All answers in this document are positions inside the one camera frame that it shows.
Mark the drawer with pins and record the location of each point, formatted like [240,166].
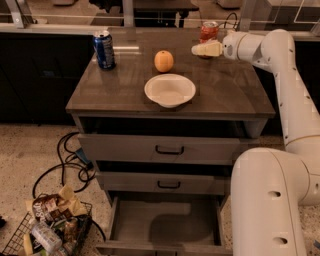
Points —
[164,149]
[164,225]
[164,183]

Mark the orange fruit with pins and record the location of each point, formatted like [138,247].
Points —
[163,61]

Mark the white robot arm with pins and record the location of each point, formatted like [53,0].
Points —
[267,185]

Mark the blue pepsi can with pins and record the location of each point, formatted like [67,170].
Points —
[103,46]

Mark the grey drawer cabinet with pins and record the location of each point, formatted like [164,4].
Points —
[163,129]

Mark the red coke can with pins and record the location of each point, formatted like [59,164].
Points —
[209,32]

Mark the top drawer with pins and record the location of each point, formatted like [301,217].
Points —
[164,149]

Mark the clear plastic bottle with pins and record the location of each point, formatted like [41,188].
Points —
[49,240]

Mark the black wire basket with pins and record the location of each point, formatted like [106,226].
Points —
[72,231]

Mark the white bowl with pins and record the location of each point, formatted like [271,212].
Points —
[170,90]

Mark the bottom drawer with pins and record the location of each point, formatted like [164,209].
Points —
[164,225]

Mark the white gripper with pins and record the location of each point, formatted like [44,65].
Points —
[229,46]

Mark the brown snack bag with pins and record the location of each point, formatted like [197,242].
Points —
[53,207]

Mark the middle drawer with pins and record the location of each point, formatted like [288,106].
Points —
[164,183]

